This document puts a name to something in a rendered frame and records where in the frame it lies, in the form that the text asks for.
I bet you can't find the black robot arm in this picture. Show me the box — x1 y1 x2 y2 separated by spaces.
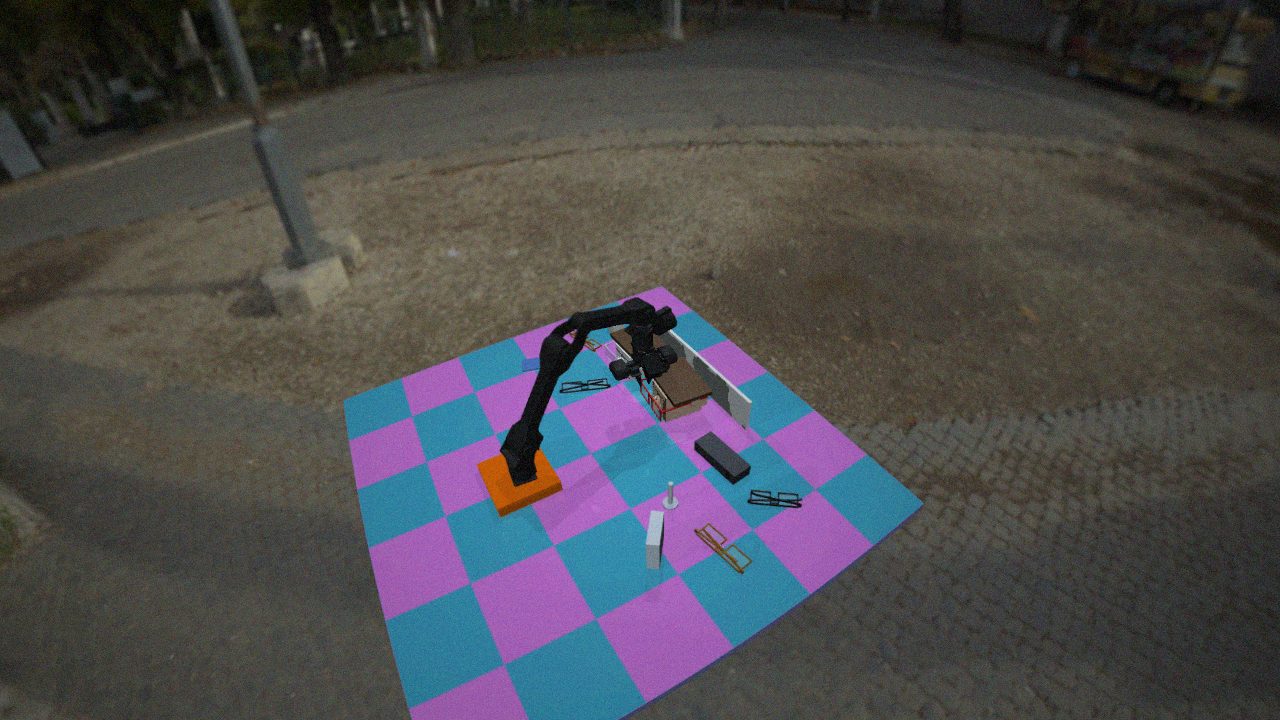
500 297 677 487

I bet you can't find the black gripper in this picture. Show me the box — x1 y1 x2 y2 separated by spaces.
609 341 677 387

